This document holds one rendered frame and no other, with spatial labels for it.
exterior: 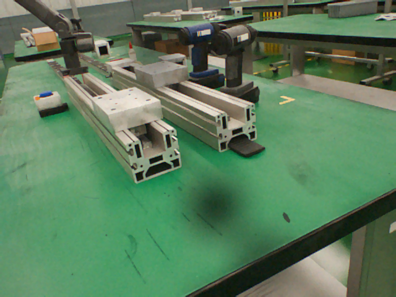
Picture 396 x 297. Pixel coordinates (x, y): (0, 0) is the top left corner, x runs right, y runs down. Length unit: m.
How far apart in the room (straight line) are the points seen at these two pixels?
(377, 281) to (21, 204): 0.82
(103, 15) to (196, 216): 12.18
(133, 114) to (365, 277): 0.65
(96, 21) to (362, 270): 12.11
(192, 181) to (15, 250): 0.30
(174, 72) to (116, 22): 11.75
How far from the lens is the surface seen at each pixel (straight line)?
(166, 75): 0.95
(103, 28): 12.59
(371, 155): 0.69
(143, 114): 0.67
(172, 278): 0.43
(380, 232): 0.84
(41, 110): 1.21
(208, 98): 0.83
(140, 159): 0.62
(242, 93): 0.91
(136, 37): 5.99
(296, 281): 1.17
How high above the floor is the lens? 1.09
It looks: 25 degrees down
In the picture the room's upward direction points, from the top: 8 degrees counter-clockwise
